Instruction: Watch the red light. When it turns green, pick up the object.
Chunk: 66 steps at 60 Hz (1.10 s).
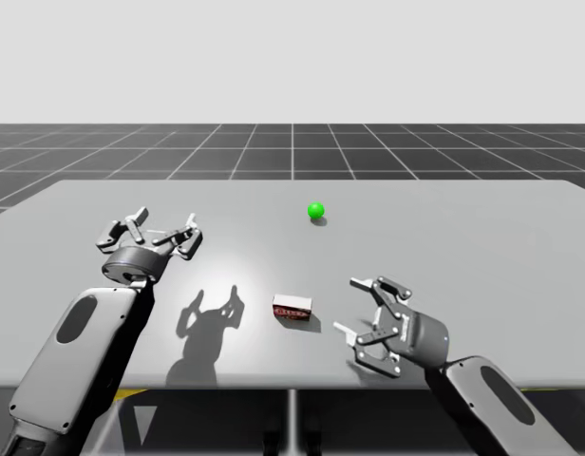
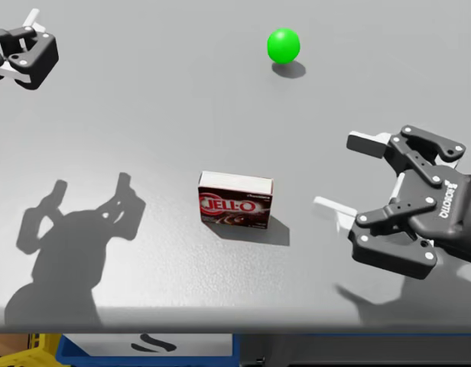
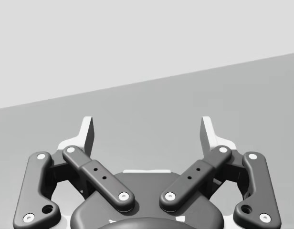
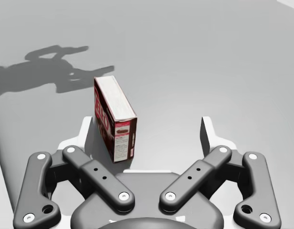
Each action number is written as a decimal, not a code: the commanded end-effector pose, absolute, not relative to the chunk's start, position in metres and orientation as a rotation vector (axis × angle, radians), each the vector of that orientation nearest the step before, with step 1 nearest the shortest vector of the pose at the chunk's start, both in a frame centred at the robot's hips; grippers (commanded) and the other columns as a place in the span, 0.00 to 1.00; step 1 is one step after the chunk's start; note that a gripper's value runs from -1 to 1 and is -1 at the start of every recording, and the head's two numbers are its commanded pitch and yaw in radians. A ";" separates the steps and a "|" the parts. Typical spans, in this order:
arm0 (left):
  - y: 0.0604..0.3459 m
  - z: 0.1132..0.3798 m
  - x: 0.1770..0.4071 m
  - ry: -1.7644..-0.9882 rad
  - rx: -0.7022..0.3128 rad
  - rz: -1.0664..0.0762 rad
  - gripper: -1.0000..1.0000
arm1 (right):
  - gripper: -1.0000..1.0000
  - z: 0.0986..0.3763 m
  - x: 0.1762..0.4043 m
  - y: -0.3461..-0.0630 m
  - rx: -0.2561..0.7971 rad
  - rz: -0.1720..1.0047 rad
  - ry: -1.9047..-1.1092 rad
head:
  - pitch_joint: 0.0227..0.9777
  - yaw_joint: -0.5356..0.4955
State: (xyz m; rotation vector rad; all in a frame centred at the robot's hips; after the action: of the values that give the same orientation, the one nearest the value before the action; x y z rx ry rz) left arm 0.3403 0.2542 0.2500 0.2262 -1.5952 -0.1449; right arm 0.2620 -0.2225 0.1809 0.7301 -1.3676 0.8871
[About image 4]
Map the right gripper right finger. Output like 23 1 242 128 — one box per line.
159 116 283 227

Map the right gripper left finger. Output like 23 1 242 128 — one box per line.
12 116 136 227

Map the red and white carton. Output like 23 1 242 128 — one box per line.
94 75 138 164

